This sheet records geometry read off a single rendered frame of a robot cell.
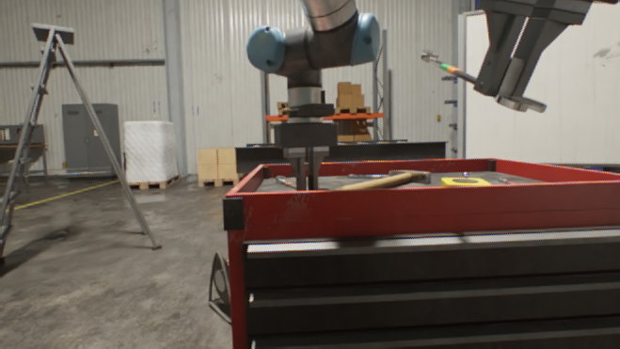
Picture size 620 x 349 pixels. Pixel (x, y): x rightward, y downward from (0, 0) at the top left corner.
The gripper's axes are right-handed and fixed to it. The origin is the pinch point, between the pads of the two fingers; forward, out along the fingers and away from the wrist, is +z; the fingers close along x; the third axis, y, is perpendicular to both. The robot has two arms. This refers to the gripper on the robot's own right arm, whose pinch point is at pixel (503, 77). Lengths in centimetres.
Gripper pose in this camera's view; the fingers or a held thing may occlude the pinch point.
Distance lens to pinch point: 40.4
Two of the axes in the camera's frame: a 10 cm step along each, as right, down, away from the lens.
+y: 0.6, 4.6, -8.9
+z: -1.4, 8.8, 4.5
